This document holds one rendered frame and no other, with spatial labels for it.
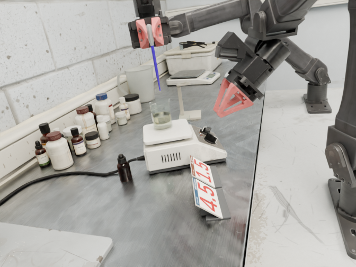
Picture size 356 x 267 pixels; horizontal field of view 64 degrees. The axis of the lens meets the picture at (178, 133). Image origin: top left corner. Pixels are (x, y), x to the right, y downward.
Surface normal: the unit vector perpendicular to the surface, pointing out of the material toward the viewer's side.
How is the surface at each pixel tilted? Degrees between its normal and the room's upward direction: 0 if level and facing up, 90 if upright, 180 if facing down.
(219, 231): 0
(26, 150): 90
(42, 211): 0
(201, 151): 90
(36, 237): 0
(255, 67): 90
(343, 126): 90
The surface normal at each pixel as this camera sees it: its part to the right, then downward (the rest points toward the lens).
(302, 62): 0.00, 0.31
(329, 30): -0.29, 0.40
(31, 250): -0.13, -0.91
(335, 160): -0.97, 0.21
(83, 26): 0.95, 0.00
